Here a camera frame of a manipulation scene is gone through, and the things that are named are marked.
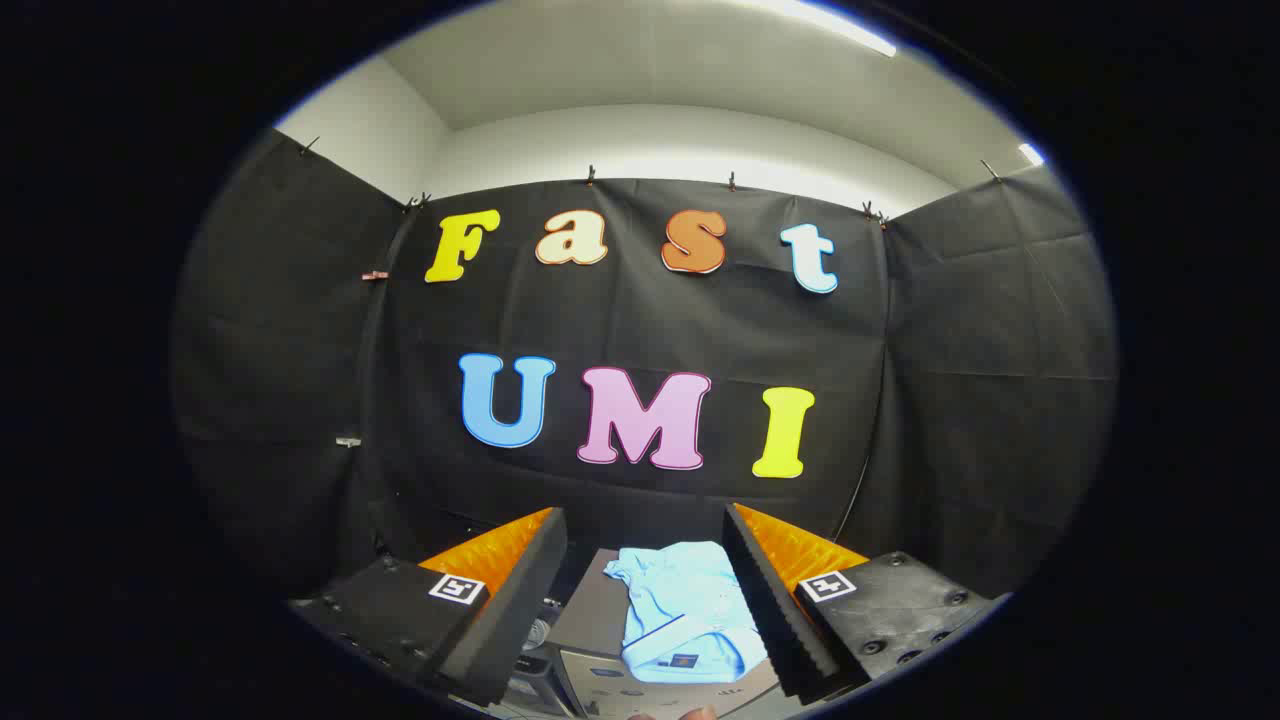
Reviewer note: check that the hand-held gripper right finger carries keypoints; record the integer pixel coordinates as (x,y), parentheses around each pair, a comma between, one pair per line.
(775,610)

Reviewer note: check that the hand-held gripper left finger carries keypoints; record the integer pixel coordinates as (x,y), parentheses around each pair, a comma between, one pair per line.
(510,610)

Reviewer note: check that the light blue shirt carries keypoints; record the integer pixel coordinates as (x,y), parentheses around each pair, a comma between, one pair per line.
(680,600)

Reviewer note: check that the silver box appliance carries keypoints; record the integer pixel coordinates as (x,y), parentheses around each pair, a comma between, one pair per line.
(598,615)

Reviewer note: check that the black backdrop cloth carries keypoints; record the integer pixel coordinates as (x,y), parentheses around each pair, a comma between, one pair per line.
(640,320)

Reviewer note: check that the row of black clips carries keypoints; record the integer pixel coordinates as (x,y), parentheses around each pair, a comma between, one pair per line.
(590,176)

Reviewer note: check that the small ceiling light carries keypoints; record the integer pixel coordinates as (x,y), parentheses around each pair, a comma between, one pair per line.
(1031,154)

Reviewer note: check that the long ceiling light strip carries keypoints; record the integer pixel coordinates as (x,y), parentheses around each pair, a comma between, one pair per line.
(840,25)

